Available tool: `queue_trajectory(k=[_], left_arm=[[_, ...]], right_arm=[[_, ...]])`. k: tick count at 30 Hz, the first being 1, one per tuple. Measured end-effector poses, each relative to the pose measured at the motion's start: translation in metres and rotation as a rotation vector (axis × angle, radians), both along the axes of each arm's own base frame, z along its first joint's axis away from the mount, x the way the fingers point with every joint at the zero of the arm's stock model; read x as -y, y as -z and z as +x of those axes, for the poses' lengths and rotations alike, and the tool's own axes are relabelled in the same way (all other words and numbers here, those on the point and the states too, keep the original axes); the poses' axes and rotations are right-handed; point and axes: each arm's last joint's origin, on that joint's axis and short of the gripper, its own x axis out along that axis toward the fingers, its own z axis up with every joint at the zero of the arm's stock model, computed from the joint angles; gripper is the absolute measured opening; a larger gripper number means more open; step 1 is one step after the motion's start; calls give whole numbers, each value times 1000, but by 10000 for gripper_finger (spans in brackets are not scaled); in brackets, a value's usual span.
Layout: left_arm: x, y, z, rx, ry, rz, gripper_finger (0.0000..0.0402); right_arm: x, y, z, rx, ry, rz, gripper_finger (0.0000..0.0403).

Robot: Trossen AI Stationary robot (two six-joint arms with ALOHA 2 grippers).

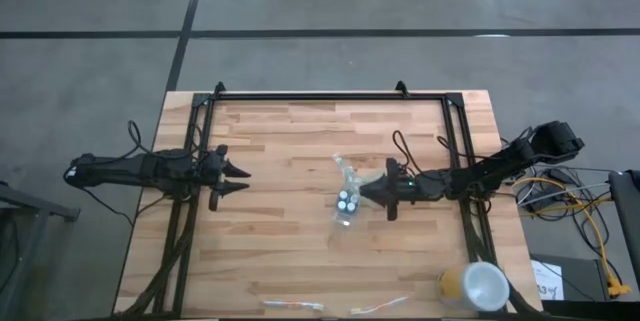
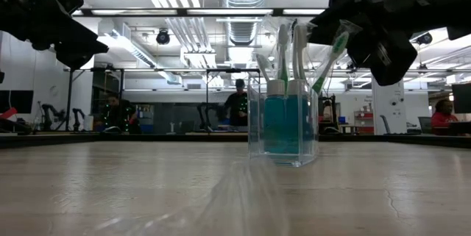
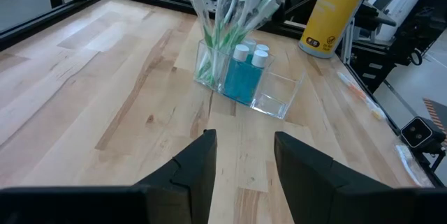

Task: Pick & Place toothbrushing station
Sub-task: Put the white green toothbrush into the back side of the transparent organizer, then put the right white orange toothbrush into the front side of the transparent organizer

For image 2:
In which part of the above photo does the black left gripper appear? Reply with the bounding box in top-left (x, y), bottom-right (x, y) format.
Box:
top-left (21, 0), bottom-right (110, 70)

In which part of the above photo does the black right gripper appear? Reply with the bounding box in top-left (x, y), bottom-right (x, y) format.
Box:
top-left (307, 0), bottom-right (419, 87)

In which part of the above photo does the blue mouthwash bottle white cap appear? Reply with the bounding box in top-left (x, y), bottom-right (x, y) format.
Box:
top-left (286, 79), bottom-right (314, 155)
top-left (263, 79), bottom-right (287, 155)

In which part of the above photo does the clear acrylic container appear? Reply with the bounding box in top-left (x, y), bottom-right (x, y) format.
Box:
top-left (247, 80), bottom-right (320, 168)

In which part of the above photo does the white LED light strip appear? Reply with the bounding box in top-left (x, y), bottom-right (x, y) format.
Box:
top-left (185, 8), bottom-right (275, 16)
top-left (91, 8), bottom-right (178, 16)
top-left (282, 8), bottom-right (327, 16)

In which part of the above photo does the person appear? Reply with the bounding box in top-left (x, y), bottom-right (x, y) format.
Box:
top-left (223, 78), bottom-right (249, 131)
top-left (96, 94), bottom-right (139, 134)
top-left (431, 99), bottom-right (461, 136)

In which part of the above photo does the black round ceiling spotlight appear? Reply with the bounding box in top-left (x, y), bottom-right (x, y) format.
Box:
top-left (155, 28), bottom-right (171, 46)
top-left (417, 32), bottom-right (434, 46)

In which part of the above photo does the black computer monitor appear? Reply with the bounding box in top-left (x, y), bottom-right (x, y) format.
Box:
top-left (0, 89), bottom-right (35, 115)
top-left (451, 82), bottom-right (471, 115)

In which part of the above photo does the red flat object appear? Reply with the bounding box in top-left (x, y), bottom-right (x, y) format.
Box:
top-left (0, 107), bottom-right (18, 120)

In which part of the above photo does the red shelf rack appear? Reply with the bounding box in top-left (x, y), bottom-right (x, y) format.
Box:
top-left (353, 110), bottom-right (375, 135)

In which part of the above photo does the white building column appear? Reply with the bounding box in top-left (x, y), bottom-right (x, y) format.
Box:
top-left (371, 76), bottom-right (408, 136)

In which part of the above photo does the silver round ventilation duct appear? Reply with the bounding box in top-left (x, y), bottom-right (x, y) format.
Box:
top-left (219, 0), bottom-right (270, 46)

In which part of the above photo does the black aluminium table frame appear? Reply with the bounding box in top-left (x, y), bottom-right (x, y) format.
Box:
top-left (0, 132), bottom-right (471, 149)

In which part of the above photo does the black overhead frame bar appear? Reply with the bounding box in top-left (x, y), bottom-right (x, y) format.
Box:
top-left (71, 7), bottom-right (327, 18)

